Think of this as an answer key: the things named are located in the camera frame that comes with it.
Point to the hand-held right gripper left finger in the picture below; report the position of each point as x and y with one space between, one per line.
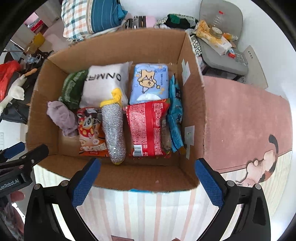
86 183

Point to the grey padded chair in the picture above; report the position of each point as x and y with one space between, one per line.
222 7

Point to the person's left hand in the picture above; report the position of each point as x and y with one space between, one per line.
18 196

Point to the lavender cloth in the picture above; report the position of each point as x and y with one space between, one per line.
62 117

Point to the plaid folded quilt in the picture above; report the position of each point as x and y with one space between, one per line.
90 18

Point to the green snack packet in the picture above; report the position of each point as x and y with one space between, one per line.
71 88

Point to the white goose plush toy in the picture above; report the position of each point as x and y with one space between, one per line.
16 91

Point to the yellow plastic bag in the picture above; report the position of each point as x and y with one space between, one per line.
203 29

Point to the white soft packet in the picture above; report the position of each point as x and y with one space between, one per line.
101 81

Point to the red plastic bag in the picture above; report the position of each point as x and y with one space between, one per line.
7 74

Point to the black and green clothes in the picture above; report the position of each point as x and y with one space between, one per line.
178 20

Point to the blue snack packet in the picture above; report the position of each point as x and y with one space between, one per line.
175 109

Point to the black polka dot cloth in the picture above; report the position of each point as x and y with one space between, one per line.
196 45

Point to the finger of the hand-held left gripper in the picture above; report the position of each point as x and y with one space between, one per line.
13 148
34 155

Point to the pink item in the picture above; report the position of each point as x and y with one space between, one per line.
151 21

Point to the silver scrubber with yellow ends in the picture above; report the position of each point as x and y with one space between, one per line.
113 129

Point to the black white striped item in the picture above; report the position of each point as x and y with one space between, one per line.
136 22

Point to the red snack packet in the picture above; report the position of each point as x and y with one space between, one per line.
145 125

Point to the small red item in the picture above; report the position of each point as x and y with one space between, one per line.
231 53

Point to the light blue tissue pack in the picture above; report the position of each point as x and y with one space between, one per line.
149 81

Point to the clear plastic bottle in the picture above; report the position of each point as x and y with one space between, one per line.
217 19

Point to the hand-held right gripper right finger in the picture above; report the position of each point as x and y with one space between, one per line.
209 183

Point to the cardboard box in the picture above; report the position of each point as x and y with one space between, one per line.
143 44

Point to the orange panda snack packet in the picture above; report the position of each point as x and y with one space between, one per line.
91 134

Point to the black stroller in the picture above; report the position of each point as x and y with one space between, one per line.
16 113

